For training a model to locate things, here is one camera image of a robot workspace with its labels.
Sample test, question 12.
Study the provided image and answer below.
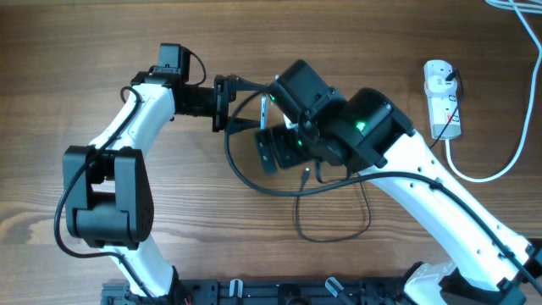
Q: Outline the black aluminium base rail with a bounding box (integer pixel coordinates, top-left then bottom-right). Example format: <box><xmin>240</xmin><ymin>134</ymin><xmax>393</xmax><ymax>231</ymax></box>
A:
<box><xmin>101</xmin><ymin>277</ymin><xmax>410</xmax><ymax>305</ymax></box>

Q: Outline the black USB charging cable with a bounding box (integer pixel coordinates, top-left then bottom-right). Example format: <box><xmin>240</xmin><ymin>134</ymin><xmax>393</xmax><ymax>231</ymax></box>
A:
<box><xmin>295</xmin><ymin>68</ymin><xmax>465</xmax><ymax>244</ymax></box>

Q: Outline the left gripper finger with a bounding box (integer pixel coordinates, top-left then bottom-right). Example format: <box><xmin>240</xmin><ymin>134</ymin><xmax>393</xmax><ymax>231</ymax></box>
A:
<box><xmin>231</xmin><ymin>76</ymin><xmax>269</xmax><ymax>92</ymax></box>
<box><xmin>226</xmin><ymin>116</ymin><xmax>260</xmax><ymax>135</ymax></box>

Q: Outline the white power strip cord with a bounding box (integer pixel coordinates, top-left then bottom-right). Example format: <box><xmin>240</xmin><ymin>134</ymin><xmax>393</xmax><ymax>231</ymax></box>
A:
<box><xmin>444</xmin><ymin>0</ymin><xmax>542</xmax><ymax>184</ymax></box>

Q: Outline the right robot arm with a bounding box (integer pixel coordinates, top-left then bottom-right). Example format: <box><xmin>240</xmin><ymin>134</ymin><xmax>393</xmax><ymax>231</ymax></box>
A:
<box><xmin>261</xmin><ymin>60</ymin><xmax>541</xmax><ymax>304</ymax></box>

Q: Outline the white USB charger adapter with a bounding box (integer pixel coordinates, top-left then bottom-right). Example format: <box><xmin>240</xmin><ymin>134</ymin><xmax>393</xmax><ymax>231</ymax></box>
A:
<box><xmin>424</xmin><ymin>72</ymin><xmax>458</xmax><ymax>97</ymax></box>

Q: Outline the white power strip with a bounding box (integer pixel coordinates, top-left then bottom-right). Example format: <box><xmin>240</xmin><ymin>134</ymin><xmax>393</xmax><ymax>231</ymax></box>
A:
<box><xmin>423</xmin><ymin>59</ymin><xmax>461</xmax><ymax>140</ymax></box>

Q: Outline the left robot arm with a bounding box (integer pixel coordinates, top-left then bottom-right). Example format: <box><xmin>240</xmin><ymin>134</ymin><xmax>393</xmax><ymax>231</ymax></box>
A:
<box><xmin>53</xmin><ymin>43</ymin><xmax>265</xmax><ymax>304</ymax></box>

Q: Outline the teal Galaxy smartphone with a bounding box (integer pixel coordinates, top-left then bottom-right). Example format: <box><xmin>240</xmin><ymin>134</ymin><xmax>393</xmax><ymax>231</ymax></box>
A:
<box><xmin>260</xmin><ymin>95</ymin><xmax>268</xmax><ymax>130</ymax></box>

